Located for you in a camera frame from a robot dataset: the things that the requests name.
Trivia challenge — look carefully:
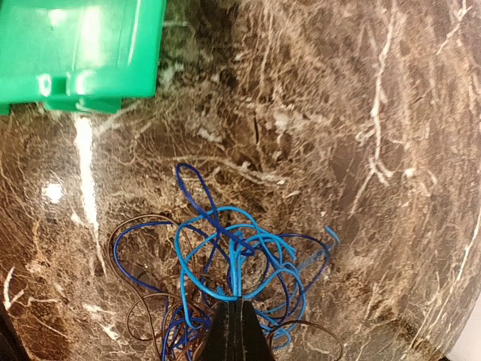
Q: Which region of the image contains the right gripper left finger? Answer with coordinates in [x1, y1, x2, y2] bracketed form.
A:
[199, 302, 235, 361]

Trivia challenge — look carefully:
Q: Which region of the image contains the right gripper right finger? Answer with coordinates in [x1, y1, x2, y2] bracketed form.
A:
[234, 299, 274, 361]

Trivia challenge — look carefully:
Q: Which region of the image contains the dark blue cable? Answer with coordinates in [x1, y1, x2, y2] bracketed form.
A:
[113, 162, 334, 361]

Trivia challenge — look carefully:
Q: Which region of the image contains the brown cable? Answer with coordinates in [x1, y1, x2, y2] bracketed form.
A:
[107, 214, 343, 361]

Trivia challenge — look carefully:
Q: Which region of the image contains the right green plastic bin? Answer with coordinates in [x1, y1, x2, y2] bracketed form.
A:
[1, 0, 166, 115]

